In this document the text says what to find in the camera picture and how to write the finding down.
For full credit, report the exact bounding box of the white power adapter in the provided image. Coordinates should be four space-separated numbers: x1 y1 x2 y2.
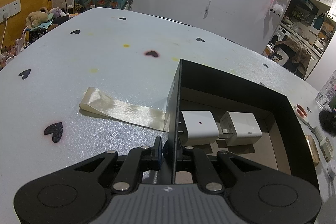
178 111 219 147
219 111 262 146

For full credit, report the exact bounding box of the black box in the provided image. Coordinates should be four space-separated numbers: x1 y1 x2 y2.
163 60 319 187

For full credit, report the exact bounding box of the cream satin ribbon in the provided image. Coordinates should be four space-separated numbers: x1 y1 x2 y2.
79 87 169 132

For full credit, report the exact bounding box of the gold oval case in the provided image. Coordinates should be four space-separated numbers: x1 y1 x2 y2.
305 135 320 167

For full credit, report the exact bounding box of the white cartoon tote bag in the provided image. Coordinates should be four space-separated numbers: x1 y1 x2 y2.
268 44 290 66

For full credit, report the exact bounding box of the clear plastic water bottle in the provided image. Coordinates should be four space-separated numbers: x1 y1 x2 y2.
315 72 335 110

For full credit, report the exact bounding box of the white washing machine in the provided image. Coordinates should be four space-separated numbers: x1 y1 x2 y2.
268 24 290 46

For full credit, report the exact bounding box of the white sheep plush toy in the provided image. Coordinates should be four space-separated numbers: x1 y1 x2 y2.
270 4 284 17

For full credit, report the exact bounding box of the brown teddy bear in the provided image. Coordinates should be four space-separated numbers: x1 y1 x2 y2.
26 11 49 29

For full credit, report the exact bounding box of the white wall socket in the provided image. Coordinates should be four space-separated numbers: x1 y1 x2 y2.
0 0 21 23

